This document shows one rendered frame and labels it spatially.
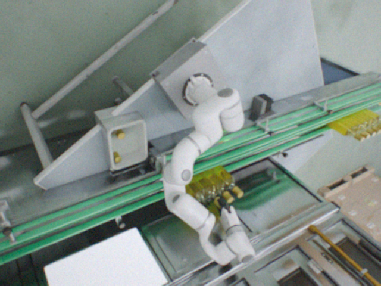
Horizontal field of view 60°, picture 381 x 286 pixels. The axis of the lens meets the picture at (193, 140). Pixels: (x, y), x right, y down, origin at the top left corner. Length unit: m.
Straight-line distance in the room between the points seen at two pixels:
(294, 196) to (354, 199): 3.65
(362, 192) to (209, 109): 4.69
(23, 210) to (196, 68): 0.92
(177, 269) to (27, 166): 1.08
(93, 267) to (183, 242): 0.39
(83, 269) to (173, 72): 0.88
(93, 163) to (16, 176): 0.60
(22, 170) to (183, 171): 1.17
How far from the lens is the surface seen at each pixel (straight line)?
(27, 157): 2.17
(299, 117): 1.98
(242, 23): 1.66
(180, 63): 1.41
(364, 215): 5.33
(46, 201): 1.54
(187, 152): 1.14
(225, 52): 1.65
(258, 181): 1.91
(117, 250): 1.53
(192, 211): 1.18
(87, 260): 1.53
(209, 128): 1.16
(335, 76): 2.61
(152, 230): 1.58
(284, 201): 1.84
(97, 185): 1.55
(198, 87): 1.41
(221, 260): 1.31
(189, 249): 1.52
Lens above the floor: 1.95
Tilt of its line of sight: 42 degrees down
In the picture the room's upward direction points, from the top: 134 degrees clockwise
